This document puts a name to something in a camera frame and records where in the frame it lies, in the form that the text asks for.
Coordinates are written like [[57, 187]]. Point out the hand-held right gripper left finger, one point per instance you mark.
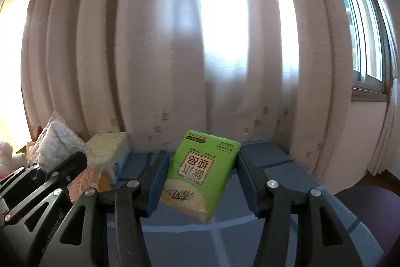
[[156, 179]]

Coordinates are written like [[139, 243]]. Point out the white sheer curtain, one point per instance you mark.
[[387, 145]]

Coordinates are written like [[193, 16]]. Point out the dotted tissue box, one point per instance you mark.
[[106, 148]]

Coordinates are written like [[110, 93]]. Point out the clear plastic bag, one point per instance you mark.
[[56, 142]]

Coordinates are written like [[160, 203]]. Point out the window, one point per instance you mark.
[[368, 35]]

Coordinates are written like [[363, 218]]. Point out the purple chair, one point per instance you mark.
[[375, 217]]

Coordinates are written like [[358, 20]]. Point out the green tissue pack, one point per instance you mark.
[[200, 173]]

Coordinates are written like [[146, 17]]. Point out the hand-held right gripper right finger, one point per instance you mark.
[[247, 179]]

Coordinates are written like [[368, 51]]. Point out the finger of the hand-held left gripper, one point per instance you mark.
[[72, 163], [59, 196]]

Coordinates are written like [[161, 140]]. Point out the blue checked tablecloth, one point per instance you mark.
[[281, 167]]

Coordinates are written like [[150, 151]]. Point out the round gold tin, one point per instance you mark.
[[84, 182]]

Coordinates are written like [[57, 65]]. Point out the cream floral curtain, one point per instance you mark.
[[156, 51]]

